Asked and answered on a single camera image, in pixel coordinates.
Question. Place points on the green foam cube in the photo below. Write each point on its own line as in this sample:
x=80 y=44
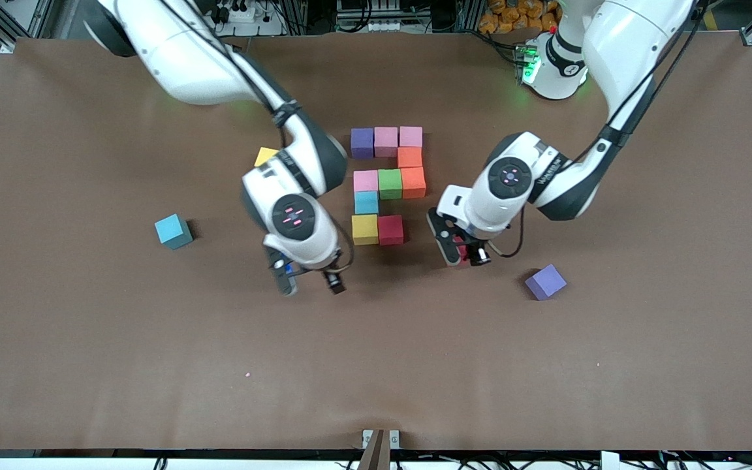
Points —
x=390 y=183

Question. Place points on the cyan foam cube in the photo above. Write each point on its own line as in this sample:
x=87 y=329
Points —
x=173 y=231
x=366 y=203

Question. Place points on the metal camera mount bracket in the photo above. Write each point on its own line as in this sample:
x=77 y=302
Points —
x=381 y=450

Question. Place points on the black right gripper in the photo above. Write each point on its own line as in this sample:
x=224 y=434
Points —
x=333 y=279

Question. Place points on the orange foam cube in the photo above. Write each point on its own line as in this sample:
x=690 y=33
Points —
x=413 y=182
x=409 y=157

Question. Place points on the yellow foam cube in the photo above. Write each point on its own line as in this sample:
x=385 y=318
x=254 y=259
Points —
x=365 y=229
x=264 y=156

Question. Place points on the aluminium profile post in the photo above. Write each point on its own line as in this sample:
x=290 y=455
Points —
x=296 y=13
x=469 y=13

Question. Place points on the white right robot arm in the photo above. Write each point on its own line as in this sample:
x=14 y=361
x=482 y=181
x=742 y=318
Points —
x=291 y=215

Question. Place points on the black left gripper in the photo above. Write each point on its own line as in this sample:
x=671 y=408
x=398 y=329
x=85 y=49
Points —
x=477 y=252

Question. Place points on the pink foam cube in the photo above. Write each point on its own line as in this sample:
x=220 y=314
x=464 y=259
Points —
x=365 y=181
x=386 y=140
x=410 y=136

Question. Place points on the red foam cube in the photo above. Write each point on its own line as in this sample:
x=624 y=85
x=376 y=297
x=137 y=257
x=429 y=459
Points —
x=462 y=251
x=390 y=230

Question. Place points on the pile of orange objects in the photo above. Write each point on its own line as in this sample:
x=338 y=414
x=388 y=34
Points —
x=513 y=16

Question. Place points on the white power strip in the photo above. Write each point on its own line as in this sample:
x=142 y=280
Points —
x=243 y=14

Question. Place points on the white electronics box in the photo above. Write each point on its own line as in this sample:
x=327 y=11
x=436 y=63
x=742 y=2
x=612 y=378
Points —
x=382 y=26

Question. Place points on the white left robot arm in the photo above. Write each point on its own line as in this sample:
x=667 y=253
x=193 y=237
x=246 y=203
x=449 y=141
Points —
x=510 y=179

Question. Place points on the purple foam cube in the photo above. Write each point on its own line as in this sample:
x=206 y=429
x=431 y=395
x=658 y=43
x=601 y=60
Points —
x=546 y=282
x=362 y=142

